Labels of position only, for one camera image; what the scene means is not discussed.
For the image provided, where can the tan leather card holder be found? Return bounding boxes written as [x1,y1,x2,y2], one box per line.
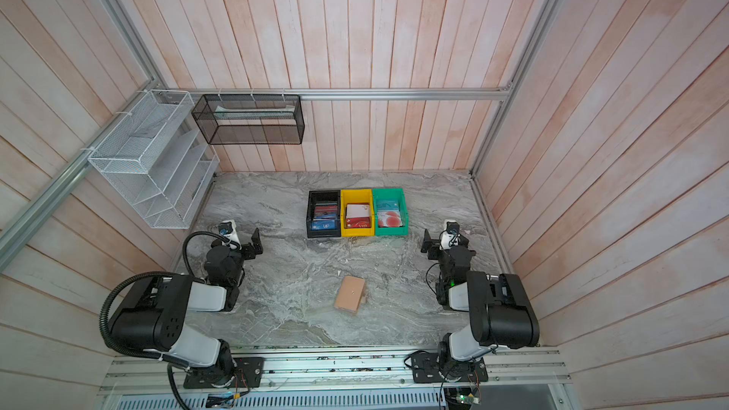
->
[334,275,366,314]

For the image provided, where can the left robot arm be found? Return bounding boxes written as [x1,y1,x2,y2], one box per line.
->
[99,221,263,386]

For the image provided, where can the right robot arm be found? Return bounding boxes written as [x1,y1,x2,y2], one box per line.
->
[421,222,540,368]

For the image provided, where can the cards in green bin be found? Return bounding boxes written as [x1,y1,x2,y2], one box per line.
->
[376,199,404,229]

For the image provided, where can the cards in black bin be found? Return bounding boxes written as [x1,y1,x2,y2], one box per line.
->
[311,201,339,231]

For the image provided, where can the red cards in yellow bin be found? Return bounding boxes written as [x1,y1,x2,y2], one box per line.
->
[346,203,372,229]

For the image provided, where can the green plastic bin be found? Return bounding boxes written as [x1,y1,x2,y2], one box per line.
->
[372,188,409,237]

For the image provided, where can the black plastic bin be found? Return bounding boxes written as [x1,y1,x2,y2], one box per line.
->
[306,190,342,239]

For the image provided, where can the yellow plastic bin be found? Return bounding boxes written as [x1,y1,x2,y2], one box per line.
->
[340,189,375,237]

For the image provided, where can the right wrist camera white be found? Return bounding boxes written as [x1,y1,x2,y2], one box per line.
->
[440,220,461,250]

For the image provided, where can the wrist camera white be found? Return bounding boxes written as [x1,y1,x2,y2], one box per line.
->
[218,219,239,243]
[440,220,461,250]

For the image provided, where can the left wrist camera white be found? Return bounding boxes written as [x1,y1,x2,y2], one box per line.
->
[218,219,239,243]

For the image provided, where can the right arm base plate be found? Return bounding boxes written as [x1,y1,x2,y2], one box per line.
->
[404,350,489,383]

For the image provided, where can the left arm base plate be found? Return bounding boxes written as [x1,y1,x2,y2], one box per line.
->
[183,356,265,389]

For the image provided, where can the white wire mesh shelf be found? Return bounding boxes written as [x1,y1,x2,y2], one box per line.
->
[89,90,219,230]

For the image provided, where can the aluminium mounting rail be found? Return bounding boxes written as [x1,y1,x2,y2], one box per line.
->
[99,347,573,395]

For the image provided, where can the black corrugated cable hose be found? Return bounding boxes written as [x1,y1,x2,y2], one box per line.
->
[99,271,195,410]

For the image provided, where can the black wire mesh basket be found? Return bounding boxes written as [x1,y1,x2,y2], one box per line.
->
[192,93,306,145]

